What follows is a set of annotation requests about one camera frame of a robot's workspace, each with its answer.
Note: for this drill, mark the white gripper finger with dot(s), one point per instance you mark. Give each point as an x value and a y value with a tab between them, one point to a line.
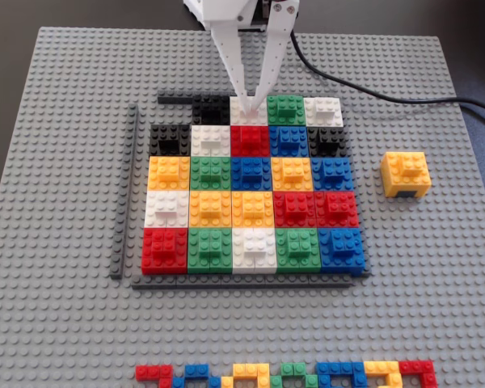
279	36
230	52

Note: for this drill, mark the yellow cube with dark patch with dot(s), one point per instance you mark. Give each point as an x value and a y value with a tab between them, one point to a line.
406	171

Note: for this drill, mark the black lego cube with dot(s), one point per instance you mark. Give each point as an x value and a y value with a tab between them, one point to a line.
327	143
169	139
212	107

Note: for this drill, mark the white lego cube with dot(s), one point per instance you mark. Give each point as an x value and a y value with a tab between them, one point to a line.
165	208
323	111
237	117
254	250
210	141

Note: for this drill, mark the green lego cube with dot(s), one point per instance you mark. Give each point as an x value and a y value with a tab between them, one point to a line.
210	174
209	250
285	109
298	250

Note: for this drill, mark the red lego cube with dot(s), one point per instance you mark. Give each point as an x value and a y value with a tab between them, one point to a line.
294	208
250	141
337	208
163	250

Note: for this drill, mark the blue lego cube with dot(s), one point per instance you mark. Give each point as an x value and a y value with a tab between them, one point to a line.
250	174
341	250
332	174
289	141

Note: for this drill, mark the yellow lego cube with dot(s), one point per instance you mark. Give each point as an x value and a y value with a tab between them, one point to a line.
210	208
292	174
169	174
252	208

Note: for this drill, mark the dark grey lego border strip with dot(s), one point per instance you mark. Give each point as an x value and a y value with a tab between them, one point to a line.
242	281
174	97
365	274
125	190

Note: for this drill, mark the grey studded lego baseplate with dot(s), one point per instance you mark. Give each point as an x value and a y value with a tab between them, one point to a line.
64	161

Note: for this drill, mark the yellow lego brick figure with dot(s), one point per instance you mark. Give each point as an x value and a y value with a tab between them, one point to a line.
246	369
382	368

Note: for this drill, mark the blue lego brick figure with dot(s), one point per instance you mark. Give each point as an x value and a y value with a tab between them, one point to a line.
339	368
194	371

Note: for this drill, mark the green lego brick figure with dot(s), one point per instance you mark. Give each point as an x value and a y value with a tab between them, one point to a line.
293	369

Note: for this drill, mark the red lego brick figure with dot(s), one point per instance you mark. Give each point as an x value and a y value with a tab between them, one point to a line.
153	372
418	367

